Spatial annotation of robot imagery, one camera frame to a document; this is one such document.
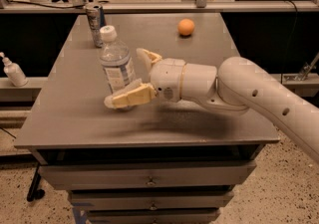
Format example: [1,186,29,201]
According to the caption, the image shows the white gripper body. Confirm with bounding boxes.
[150,58,186,103]

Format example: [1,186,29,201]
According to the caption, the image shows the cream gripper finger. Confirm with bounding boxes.
[104,79,157,109]
[137,48,162,72]

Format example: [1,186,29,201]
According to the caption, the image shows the blue label plastic water bottle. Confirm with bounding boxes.
[99,25,136,93]

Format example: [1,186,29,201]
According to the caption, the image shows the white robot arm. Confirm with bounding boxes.
[104,48,319,162]

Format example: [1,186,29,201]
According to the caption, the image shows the white pump dispenser bottle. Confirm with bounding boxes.
[0,52,28,87]

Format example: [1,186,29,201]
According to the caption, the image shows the orange fruit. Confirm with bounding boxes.
[177,19,194,36]

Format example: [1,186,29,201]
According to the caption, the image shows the silver blue drink can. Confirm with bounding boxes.
[85,2,106,48]

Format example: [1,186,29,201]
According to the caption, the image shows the grey drawer cabinet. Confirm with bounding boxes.
[13,12,280,224]

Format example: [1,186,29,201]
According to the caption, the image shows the top grey drawer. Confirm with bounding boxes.
[39,160,256,190]

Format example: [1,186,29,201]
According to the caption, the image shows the grey drawer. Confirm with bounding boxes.
[88,208,220,224]
[69,191,233,210]
[39,160,256,190]

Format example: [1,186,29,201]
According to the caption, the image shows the middle grey drawer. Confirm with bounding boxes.
[69,191,233,210]

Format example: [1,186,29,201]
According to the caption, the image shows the bottom grey drawer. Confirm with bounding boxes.
[88,208,220,224]

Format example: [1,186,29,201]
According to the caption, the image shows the black caster wheel leg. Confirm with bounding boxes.
[27,166,45,202]

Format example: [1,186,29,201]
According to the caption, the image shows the black cable on rail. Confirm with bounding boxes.
[9,0,88,10]

